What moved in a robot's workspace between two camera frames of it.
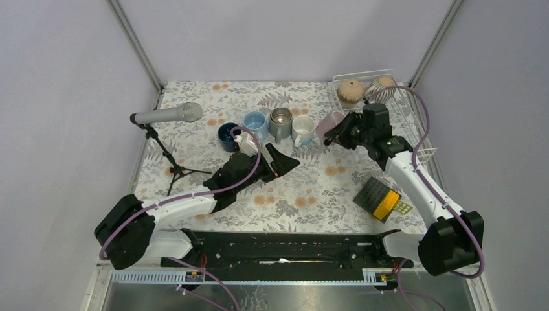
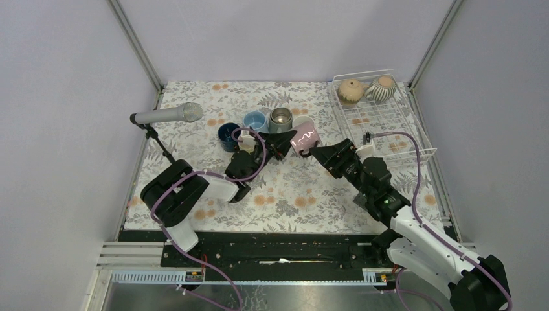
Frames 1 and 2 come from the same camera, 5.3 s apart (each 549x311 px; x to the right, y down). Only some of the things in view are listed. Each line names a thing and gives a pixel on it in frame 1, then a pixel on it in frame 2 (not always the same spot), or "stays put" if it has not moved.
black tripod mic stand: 176,170 stays put
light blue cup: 257,120 stays put
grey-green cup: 280,122 stays put
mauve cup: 327,123 to 305,137
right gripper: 340,131 to 328,155
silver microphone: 190,111 stays put
